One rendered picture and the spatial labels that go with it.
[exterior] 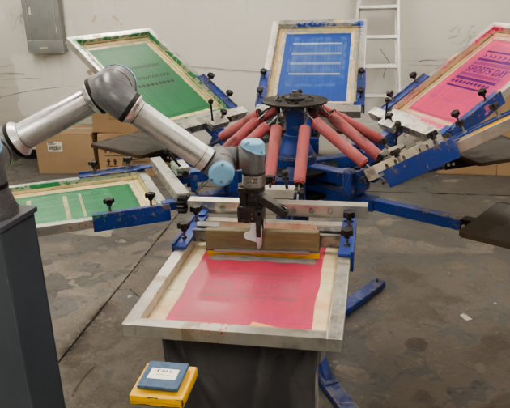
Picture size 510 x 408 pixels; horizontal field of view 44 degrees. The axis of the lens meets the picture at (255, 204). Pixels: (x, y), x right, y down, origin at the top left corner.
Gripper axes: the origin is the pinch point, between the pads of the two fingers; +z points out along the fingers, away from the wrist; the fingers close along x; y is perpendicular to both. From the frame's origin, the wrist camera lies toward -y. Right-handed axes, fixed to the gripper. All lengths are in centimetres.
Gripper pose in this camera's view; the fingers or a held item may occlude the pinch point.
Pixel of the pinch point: (261, 243)
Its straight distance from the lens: 211.2
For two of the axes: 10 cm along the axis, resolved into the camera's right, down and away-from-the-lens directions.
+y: -9.8, -0.4, 1.8
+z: 0.3, 9.4, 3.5
